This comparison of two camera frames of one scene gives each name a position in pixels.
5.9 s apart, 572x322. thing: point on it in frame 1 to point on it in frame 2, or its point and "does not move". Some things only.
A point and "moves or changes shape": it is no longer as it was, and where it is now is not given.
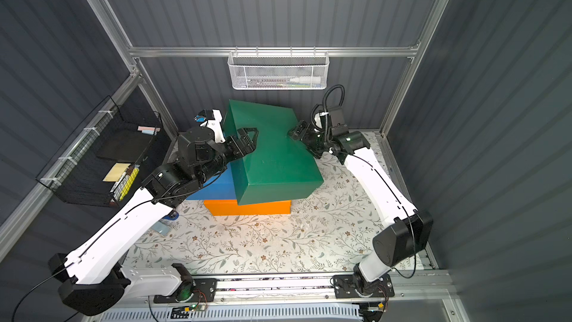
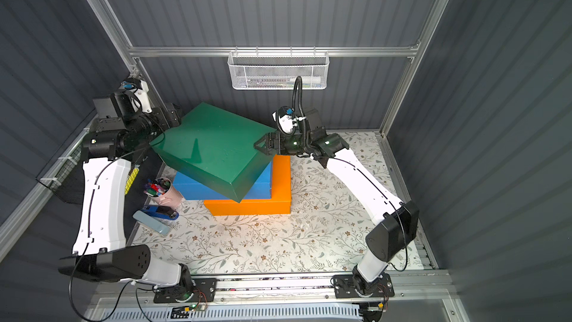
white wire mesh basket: (278, 70) does not move
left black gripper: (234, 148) to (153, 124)
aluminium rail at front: (421, 288) does not move
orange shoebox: (231, 207) does not move
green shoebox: (281, 168) moves or changes shape
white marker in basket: (316, 80) does not move
